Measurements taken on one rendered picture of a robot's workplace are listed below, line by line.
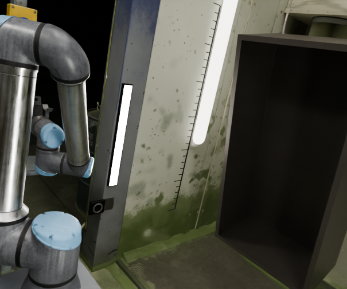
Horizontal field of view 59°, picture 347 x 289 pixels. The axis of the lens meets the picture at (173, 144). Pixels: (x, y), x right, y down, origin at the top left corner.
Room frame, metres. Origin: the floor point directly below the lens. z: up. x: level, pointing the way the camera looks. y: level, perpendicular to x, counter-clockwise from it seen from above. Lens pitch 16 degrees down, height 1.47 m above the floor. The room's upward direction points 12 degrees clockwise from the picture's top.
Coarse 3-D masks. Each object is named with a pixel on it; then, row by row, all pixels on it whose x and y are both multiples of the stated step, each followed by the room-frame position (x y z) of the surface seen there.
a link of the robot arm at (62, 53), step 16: (48, 32) 0.84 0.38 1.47; (64, 32) 0.87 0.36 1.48; (48, 48) 0.83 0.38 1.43; (64, 48) 0.85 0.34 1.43; (80, 48) 0.90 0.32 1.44; (48, 64) 0.85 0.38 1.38; (64, 64) 0.85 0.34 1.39; (80, 64) 0.88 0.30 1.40; (64, 80) 0.87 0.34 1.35; (80, 80) 0.89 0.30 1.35; (64, 96) 0.93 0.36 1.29; (80, 96) 0.95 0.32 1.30; (64, 112) 0.97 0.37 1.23; (80, 112) 0.98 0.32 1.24; (64, 128) 1.02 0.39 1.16; (80, 128) 1.02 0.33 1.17; (80, 144) 1.07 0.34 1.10; (64, 160) 1.16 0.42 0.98; (80, 160) 1.11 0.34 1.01; (80, 176) 1.17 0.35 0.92
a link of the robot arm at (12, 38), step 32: (0, 32) 0.81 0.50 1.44; (32, 32) 0.83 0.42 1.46; (0, 64) 0.81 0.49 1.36; (32, 64) 0.85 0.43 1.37; (0, 96) 0.80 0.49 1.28; (32, 96) 0.86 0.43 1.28; (0, 128) 0.79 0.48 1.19; (0, 160) 0.79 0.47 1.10; (0, 192) 0.78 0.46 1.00; (0, 224) 0.76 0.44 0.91; (0, 256) 0.74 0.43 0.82
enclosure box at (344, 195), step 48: (240, 48) 1.53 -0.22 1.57; (288, 48) 1.74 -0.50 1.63; (336, 48) 1.22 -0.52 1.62; (240, 96) 1.64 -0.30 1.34; (288, 96) 1.74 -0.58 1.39; (336, 96) 1.55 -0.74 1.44; (240, 144) 1.72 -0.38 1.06; (288, 144) 1.73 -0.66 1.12; (336, 144) 1.55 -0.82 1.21; (240, 192) 1.82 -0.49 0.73; (288, 192) 1.73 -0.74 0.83; (336, 192) 1.20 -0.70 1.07; (240, 240) 1.68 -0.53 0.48; (288, 240) 1.71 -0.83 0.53; (336, 240) 1.40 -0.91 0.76
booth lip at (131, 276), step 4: (116, 260) 1.82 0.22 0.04; (120, 260) 1.82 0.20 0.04; (120, 264) 1.78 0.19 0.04; (120, 268) 1.77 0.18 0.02; (124, 268) 1.75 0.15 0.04; (124, 272) 1.74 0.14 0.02; (128, 272) 1.72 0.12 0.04; (128, 276) 1.70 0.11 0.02; (132, 276) 1.69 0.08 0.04; (132, 280) 1.67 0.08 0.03; (136, 280) 1.66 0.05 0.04; (136, 284) 1.64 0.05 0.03; (140, 284) 1.63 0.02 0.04; (140, 288) 1.61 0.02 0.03; (144, 288) 1.60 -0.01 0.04
